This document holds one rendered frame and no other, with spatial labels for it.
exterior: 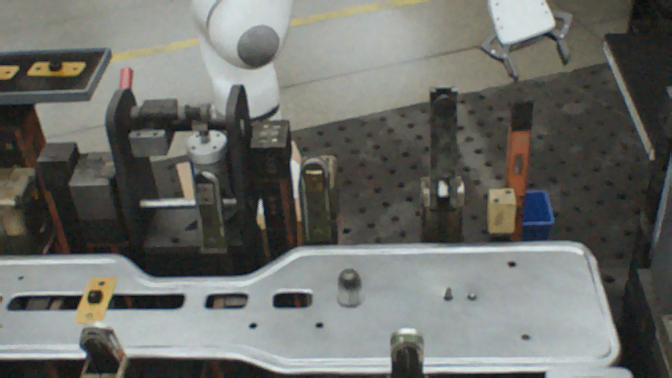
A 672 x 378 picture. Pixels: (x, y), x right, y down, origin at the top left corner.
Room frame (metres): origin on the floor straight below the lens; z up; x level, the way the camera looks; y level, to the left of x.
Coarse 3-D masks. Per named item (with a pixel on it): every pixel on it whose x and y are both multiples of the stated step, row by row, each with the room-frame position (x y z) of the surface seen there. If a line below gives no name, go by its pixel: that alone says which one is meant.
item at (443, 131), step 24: (432, 96) 0.93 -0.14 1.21; (456, 96) 0.93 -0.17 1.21; (432, 120) 0.93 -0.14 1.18; (456, 120) 0.93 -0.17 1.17; (432, 144) 0.92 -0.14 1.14; (456, 144) 0.92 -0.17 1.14; (432, 168) 0.92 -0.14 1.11; (456, 168) 0.91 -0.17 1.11; (432, 192) 0.91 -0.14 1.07; (456, 192) 0.91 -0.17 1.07
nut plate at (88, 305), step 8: (96, 280) 0.86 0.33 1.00; (104, 280) 0.86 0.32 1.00; (112, 280) 0.86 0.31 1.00; (88, 288) 0.85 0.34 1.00; (96, 288) 0.85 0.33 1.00; (104, 288) 0.84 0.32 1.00; (112, 288) 0.84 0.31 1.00; (88, 296) 0.82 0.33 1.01; (96, 296) 0.82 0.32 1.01; (104, 296) 0.83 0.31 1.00; (80, 304) 0.82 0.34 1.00; (88, 304) 0.82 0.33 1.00; (96, 304) 0.82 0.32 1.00; (104, 304) 0.81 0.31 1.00; (80, 312) 0.80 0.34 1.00; (88, 312) 0.80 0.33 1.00; (96, 312) 0.80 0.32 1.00; (104, 312) 0.80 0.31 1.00; (80, 320) 0.79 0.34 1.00; (88, 320) 0.79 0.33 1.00; (96, 320) 0.79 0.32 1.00
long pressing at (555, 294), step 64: (0, 256) 0.93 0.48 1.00; (64, 256) 0.92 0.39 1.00; (320, 256) 0.88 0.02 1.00; (384, 256) 0.87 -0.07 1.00; (448, 256) 0.86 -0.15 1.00; (512, 256) 0.85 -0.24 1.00; (576, 256) 0.84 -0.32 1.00; (0, 320) 0.80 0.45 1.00; (64, 320) 0.79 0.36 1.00; (128, 320) 0.78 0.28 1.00; (192, 320) 0.78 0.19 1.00; (256, 320) 0.77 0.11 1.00; (320, 320) 0.76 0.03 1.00; (384, 320) 0.75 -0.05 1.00; (448, 320) 0.74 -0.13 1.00; (512, 320) 0.73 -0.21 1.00; (576, 320) 0.72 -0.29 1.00
